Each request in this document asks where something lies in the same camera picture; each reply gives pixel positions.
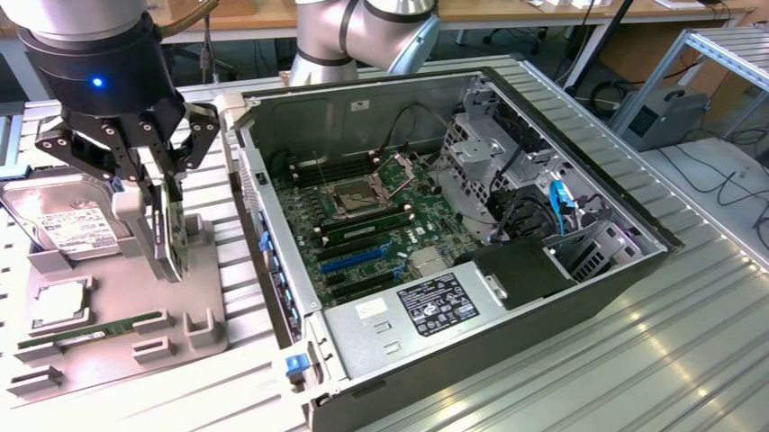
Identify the metal socket cover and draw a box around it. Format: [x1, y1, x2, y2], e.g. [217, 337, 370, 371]
[369, 152, 422, 199]

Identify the grey parts rack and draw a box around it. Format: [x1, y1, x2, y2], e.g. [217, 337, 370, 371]
[3, 188, 230, 397]

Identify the grey box device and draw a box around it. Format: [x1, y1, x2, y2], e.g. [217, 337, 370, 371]
[619, 85, 711, 152]

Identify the black open PC case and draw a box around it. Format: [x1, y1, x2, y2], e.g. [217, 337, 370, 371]
[214, 66, 687, 432]

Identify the black expansion slot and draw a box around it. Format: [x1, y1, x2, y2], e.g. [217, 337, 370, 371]
[317, 238, 390, 263]
[329, 273, 400, 302]

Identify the silver CPU chip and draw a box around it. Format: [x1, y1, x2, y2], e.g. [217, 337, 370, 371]
[33, 285, 90, 328]

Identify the black wire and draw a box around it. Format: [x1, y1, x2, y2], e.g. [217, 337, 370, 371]
[384, 102, 451, 157]

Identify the silver disk bay cage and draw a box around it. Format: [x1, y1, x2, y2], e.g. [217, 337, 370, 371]
[438, 112, 531, 226]

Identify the black graphics card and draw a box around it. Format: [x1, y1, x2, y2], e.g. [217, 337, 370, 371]
[142, 170, 193, 284]

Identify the silver hard disk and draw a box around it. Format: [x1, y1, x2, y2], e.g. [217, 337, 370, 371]
[0, 173, 131, 262]

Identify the green motherboard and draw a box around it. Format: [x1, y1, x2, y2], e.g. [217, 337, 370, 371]
[268, 150, 464, 307]

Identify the black slanted pole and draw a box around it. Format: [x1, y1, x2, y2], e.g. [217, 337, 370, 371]
[564, 0, 636, 91]

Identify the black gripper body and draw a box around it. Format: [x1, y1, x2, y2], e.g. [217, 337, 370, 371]
[18, 11, 187, 150]

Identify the CPU socket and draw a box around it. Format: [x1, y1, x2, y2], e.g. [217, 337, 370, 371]
[321, 179, 392, 220]

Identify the black fan shroud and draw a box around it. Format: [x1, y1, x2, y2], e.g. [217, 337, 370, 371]
[453, 236, 583, 311]

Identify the silver power supply unit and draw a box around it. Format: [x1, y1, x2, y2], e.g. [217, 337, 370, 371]
[321, 260, 512, 383]

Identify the thin hanging cable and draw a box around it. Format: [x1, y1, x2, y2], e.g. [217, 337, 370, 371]
[200, 26, 220, 85]

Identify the black office chair base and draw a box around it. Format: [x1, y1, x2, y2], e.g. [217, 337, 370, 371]
[456, 26, 549, 55]

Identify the blue disk caddy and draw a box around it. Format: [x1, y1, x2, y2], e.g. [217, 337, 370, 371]
[0, 165, 127, 194]

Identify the aluminium frame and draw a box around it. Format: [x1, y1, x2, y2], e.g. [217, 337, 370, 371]
[612, 26, 769, 131]

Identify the long wooden desk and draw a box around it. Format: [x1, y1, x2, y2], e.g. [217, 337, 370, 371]
[0, 0, 758, 103]

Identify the silver chipset heat sink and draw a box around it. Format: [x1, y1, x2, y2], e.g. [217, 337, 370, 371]
[408, 249, 452, 275]

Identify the blue wire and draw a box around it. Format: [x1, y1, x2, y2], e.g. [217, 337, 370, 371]
[547, 179, 583, 238]

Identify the green RAM stick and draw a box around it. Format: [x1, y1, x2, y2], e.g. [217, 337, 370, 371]
[17, 310, 165, 352]
[318, 211, 416, 247]

